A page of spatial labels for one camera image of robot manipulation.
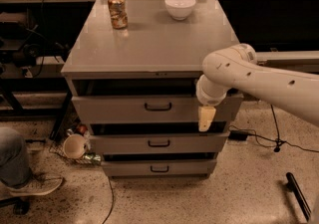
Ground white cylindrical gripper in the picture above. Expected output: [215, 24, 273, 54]
[196, 75, 227, 132]

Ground grey top drawer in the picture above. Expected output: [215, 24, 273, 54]
[71, 94, 245, 124]

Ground grey drawer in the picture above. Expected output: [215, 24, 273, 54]
[90, 133, 228, 155]
[102, 159, 217, 176]
[71, 94, 245, 124]

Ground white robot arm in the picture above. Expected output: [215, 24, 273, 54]
[196, 44, 319, 126]

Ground grey middle drawer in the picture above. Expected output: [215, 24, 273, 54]
[90, 133, 228, 155]

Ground grey bottom drawer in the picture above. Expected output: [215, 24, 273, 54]
[102, 159, 217, 176]

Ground grey metal drawer cabinet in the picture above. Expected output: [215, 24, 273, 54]
[61, 0, 255, 179]

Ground white ceramic bowl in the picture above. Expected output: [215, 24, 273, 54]
[164, 0, 196, 20]

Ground black tube bottom right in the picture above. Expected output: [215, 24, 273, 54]
[286, 172, 311, 221]

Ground orange crushed soda can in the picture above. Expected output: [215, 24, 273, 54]
[108, 0, 128, 29]

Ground grey sneaker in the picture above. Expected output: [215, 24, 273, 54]
[8, 174, 63, 197]

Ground dark machinery on left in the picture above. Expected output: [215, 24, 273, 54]
[0, 10, 70, 78]

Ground person's leg in jeans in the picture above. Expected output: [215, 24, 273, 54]
[0, 127, 32, 189]

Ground black office chair base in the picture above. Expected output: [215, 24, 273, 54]
[0, 197, 30, 215]

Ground black power cable right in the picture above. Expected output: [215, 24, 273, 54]
[228, 105, 319, 154]

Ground black cable on floor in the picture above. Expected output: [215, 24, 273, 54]
[101, 176, 116, 224]

